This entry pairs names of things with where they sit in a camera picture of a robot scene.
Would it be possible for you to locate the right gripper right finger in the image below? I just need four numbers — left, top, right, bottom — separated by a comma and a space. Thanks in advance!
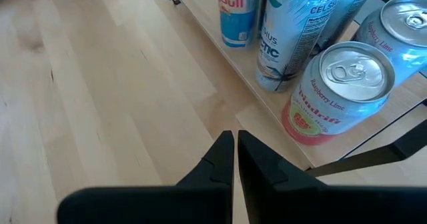
237, 129, 427, 224

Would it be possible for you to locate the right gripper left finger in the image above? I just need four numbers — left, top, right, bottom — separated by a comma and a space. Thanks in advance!
56, 130, 235, 224

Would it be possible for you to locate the blue silver Red Bull can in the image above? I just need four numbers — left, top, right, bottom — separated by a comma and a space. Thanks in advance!
217, 0, 264, 49

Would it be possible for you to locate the white Celsius Arctic can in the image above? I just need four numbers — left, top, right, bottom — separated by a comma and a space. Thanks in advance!
256, 0, 344, 93

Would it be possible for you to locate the white slim black-topped can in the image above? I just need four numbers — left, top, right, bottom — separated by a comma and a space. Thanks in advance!
312, 0, 378, 57

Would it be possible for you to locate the Spindrift raspberry lime can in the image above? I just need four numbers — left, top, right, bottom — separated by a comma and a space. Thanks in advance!
281, 41, 396, 147
352, 0, 427, 87

